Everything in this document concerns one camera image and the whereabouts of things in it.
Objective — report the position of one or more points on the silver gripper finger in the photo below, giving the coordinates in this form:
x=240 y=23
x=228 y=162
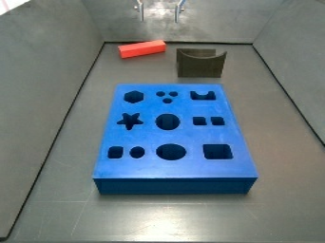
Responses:
x=180 y=9

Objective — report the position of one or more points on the red rectangular block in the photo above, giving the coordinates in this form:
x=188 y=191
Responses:
x=140 y=49

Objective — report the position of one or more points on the dark grey curved fixture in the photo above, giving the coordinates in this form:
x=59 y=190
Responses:
x=200 y=63

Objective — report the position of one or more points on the blue shape sorting board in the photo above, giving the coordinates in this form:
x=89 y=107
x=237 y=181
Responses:
x=173 y=142

